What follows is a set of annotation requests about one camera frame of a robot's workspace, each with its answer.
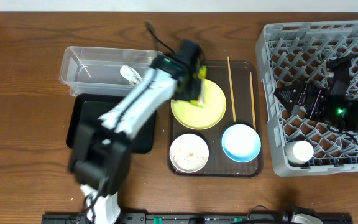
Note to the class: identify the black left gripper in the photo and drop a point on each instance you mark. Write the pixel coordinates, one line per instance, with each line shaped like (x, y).
(192, 90)

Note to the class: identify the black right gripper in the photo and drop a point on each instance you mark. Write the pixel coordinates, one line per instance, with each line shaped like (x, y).
(301, 100)

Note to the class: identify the green snack wrapper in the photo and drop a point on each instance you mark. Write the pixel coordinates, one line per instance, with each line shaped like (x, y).
(201, 93)

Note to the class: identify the yellow plate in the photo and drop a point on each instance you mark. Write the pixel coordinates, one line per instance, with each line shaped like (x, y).
(205, 116)

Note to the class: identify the wooden chopstick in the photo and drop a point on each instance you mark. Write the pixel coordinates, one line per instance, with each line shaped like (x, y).
(252, 101)
(231, 89)

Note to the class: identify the white cup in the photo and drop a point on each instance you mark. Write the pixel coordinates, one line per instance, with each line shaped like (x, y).
(298, 152)

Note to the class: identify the light blue bowl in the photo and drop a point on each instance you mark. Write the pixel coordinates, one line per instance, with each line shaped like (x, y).
(241, 143)

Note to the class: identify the pink bowl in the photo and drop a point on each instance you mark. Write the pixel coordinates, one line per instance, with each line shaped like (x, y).
(191, 141)

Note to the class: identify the rice food waste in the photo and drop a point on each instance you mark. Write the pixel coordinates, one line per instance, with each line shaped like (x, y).
(188, 159)

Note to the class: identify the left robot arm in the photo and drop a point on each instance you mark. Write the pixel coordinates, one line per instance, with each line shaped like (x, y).
(101, 153)

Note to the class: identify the grey dishwasher rack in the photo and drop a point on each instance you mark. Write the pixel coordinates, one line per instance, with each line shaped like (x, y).
(295, 52)

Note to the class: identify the clear plastic waste bin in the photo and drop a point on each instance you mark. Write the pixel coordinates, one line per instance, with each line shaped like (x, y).
(96, 70)

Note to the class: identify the dark brown serving tray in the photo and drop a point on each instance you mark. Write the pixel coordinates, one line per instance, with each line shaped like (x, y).
(218, 164)

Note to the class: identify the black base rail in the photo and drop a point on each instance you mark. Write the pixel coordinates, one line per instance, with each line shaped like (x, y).
(258, 214)

